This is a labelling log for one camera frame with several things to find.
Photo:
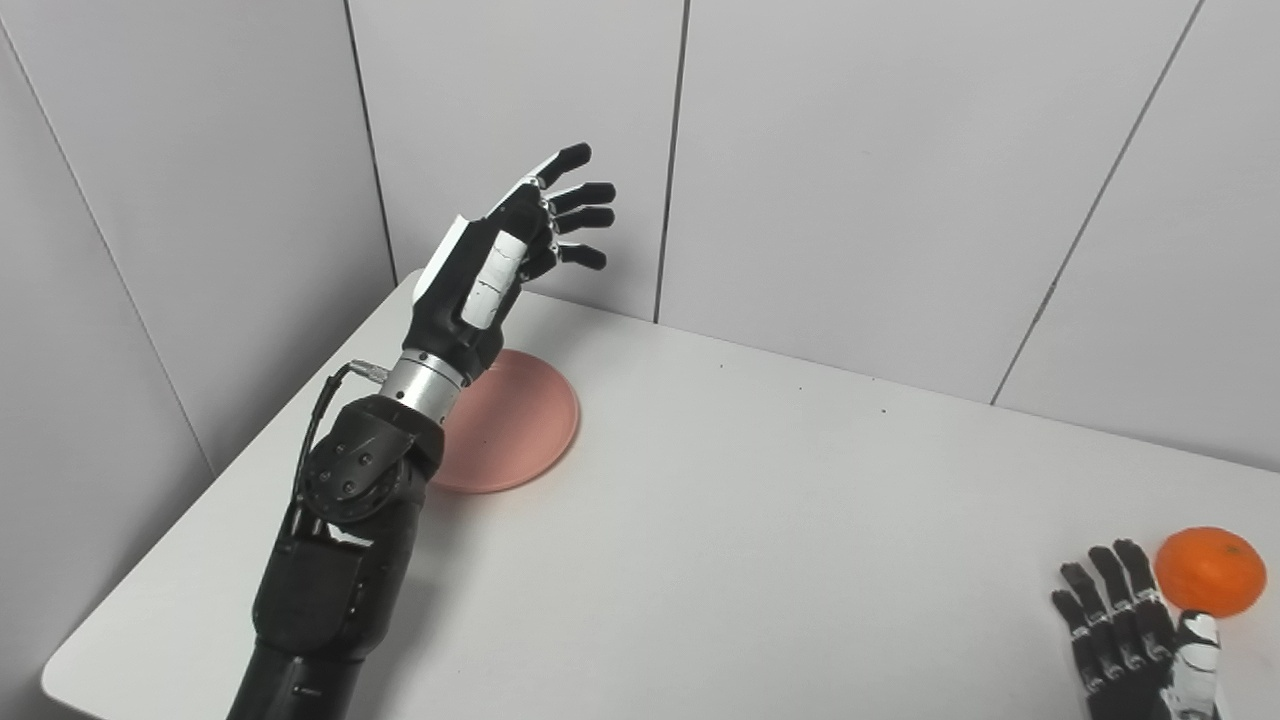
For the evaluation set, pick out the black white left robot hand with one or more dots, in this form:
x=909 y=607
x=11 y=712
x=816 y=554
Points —
x=460 y=290

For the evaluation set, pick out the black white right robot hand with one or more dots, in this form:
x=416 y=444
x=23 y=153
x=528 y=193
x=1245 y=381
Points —
x=1130 y=660

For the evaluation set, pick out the orange fruit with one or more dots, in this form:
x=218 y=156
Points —
x=1212 y=572

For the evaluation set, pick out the pink round plate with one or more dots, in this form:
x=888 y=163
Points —
x=515 y=425

